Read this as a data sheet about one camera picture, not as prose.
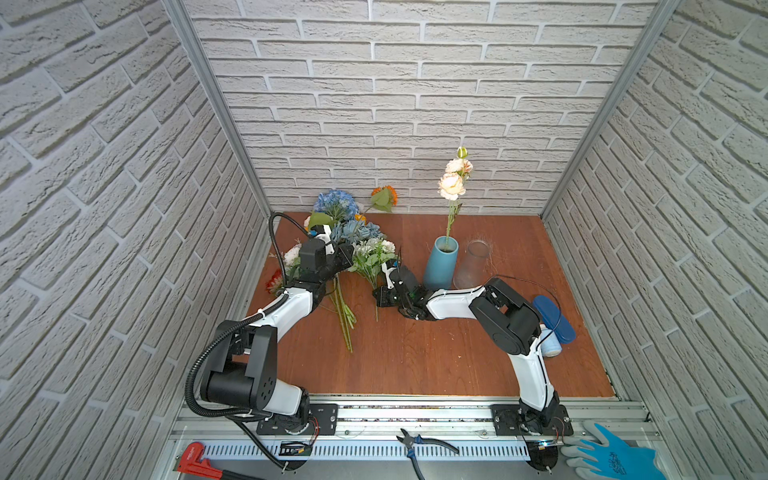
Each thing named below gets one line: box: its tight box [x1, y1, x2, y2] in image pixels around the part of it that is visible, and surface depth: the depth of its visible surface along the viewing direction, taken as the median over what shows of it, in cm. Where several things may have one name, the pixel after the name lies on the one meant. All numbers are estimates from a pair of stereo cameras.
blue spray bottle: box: [533, 295, 577, 358], surface depth 88 cm
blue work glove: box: [561, 420, 667, 480], surface depth 69 cm
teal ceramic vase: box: [424, 235, 459, 289], surface depth 87 cm
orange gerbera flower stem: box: [363, 185, 399, 214], surface depth 115 cm
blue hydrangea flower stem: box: [313, 189, 359, 223], surface depth 113 cm
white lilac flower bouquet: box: [348, 238, 399, 322], surface depth 94 cm
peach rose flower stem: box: [437, 146, 474, 251], surface depth 79 cm
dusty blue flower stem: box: [330, 220, 387, 246], surface depth 102 cm
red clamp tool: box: [177, 442, 265, 480], surface depth 68 cm
